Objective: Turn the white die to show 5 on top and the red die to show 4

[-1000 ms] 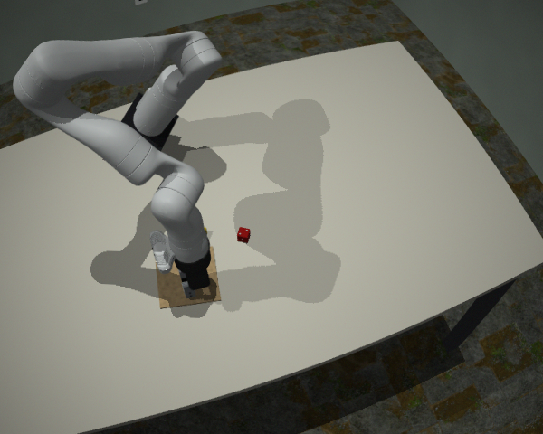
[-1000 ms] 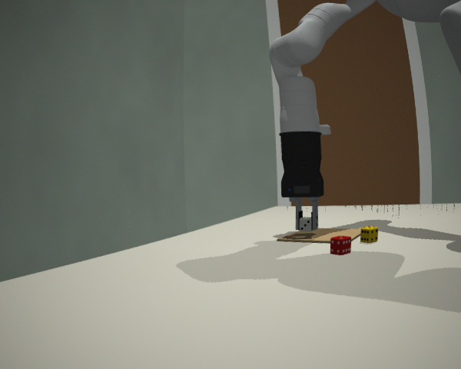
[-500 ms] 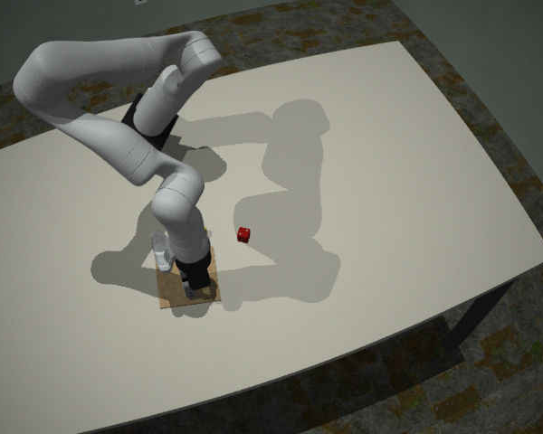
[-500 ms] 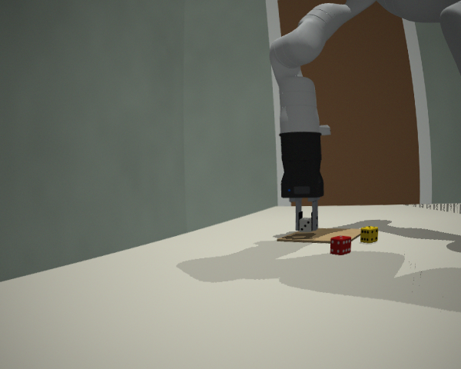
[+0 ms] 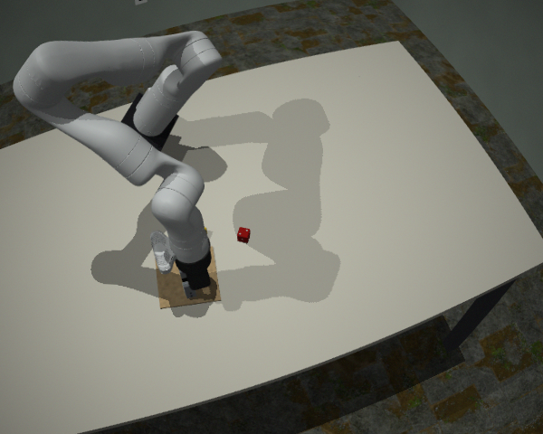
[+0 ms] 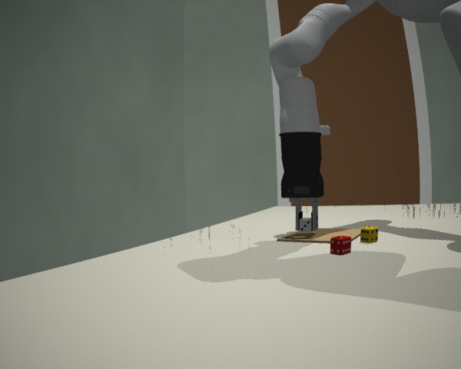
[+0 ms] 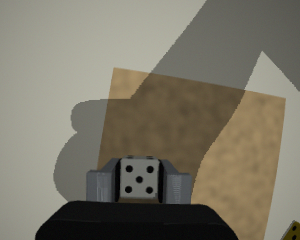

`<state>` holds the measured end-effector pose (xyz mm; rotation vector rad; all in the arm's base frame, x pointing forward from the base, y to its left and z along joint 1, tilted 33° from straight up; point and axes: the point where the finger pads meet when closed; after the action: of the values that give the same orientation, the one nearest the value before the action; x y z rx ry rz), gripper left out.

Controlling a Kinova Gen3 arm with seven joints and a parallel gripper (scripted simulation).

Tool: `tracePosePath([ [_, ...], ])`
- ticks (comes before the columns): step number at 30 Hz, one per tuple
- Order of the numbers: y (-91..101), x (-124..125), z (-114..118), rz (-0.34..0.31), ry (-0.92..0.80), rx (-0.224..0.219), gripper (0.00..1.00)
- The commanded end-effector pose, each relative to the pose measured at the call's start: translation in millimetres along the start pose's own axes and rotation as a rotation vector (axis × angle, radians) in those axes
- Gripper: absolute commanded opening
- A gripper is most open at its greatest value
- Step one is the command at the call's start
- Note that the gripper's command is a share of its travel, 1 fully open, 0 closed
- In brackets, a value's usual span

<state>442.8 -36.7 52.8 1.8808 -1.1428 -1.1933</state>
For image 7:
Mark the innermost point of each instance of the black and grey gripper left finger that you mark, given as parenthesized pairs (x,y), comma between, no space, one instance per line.
(104,185)

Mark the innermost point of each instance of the tan mat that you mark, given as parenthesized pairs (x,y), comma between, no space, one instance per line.
(227,139)

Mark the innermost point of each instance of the white die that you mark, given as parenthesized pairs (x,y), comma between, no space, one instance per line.
(139,177)

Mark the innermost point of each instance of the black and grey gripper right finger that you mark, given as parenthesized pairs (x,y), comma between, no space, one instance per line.
(176,189)

